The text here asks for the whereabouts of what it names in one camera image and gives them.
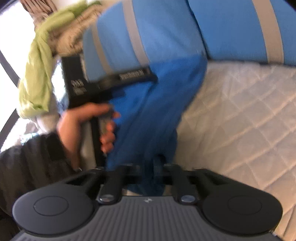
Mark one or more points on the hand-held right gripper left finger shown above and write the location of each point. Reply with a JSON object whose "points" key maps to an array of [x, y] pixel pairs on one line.
{"points": [[120, 176]]}

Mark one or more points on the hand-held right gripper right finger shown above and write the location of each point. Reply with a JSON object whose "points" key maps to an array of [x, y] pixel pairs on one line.
{"points": [[178, 176]]}

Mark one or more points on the blue fleece hooded jacket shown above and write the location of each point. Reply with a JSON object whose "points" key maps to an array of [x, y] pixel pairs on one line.
{"points": [[150, 104]]}

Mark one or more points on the person's left forearm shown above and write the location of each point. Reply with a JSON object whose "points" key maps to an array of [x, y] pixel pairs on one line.
{"points": [[27, 166]]}

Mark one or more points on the person's left hand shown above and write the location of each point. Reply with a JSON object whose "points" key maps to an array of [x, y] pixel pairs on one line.
{"points": [[69, 129]]}

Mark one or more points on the light green quilt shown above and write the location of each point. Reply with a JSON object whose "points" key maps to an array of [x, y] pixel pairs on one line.
{"points": [[37, 81]]}

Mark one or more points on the beige quilted blanket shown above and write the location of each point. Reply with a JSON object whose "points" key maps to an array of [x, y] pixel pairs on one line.
{"points": [[67, 39]]}

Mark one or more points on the grey quilted lace-edged bedspread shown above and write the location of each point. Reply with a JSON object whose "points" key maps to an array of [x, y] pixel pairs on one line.
{"points": [[242, 127]]}

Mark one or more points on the beige curtain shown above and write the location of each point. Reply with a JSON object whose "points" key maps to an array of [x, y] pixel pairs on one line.
{"points": [[39, 9]]}

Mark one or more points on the blue grey-striped pillow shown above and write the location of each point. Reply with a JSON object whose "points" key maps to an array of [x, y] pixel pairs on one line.
{"points": [[157, 34], [231, 27]]}

